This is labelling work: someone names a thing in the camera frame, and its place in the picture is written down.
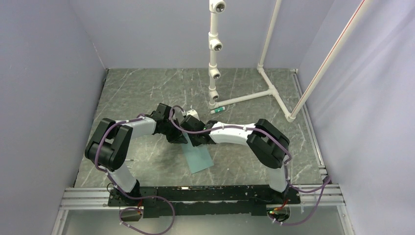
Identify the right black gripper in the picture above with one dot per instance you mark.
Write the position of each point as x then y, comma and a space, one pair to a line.
195, 143

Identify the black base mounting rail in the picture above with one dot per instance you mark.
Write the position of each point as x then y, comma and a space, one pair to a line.
206, 200

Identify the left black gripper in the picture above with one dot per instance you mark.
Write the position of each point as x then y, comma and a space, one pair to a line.
177, 138

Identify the aluminium frame rail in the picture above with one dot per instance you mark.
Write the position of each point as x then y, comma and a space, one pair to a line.
310, 196

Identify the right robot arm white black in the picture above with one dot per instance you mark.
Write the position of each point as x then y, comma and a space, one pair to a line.
266, 142

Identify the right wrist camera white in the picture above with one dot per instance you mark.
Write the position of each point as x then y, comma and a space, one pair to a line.
191, 115

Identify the green white glue stick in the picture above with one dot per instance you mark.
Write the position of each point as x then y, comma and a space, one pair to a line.
217, 110

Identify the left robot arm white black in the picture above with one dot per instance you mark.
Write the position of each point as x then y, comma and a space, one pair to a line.
107, 149

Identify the teal paper envelope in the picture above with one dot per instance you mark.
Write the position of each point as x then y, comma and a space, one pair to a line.
198, 158

